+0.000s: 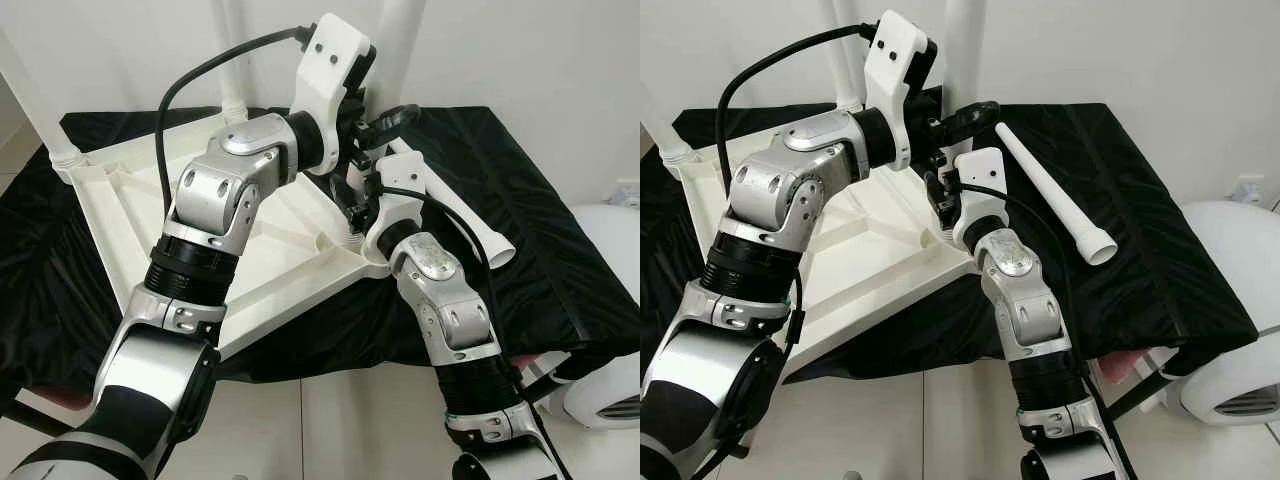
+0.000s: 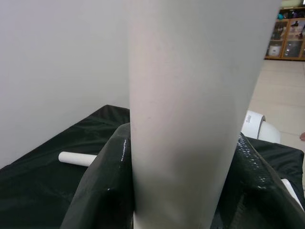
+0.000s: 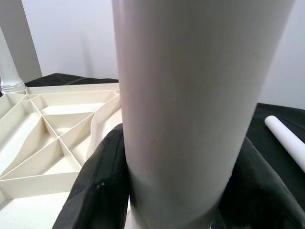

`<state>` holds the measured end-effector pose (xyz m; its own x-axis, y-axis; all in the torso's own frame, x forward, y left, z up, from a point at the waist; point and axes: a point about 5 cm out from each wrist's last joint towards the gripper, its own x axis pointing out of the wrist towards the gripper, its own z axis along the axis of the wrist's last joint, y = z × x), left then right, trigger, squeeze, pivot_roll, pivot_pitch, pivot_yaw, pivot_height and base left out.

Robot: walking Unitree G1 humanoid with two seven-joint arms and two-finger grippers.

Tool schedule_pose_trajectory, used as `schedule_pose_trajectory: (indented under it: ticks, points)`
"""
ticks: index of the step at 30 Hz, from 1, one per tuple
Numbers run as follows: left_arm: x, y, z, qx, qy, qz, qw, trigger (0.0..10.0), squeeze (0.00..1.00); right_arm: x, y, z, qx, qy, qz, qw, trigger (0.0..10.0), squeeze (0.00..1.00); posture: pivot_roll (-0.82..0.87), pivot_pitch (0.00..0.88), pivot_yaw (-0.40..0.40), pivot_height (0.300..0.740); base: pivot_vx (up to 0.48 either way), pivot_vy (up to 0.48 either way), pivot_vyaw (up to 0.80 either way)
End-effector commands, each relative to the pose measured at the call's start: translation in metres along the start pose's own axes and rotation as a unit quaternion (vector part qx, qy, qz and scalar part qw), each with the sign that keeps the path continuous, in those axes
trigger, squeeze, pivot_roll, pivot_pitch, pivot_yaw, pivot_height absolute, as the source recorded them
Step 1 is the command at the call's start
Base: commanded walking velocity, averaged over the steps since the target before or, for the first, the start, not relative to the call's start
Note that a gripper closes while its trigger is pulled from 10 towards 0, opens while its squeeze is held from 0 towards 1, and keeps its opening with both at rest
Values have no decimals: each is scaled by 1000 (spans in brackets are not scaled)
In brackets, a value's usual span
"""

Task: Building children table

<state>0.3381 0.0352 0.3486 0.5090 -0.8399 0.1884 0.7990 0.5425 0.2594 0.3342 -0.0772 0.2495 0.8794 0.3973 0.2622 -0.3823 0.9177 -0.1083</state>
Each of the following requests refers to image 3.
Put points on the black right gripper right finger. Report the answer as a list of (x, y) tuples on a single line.
[(259, 190)]

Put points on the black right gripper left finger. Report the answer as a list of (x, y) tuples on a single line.
[(95, 186)]

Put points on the white plastic children table top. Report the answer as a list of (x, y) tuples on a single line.
[(59, 119)]

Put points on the white plastic table leg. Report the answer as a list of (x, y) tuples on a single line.
[(286, 138), (9, 71), (186, 95)]

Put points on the black cloth table cover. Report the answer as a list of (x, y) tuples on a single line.
[(293, 117)]

